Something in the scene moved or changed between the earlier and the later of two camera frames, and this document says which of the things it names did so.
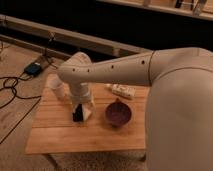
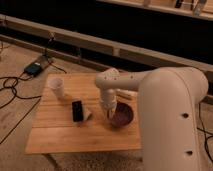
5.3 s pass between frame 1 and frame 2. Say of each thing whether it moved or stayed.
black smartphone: stayed
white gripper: moved
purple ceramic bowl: stayed
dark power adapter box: stayed
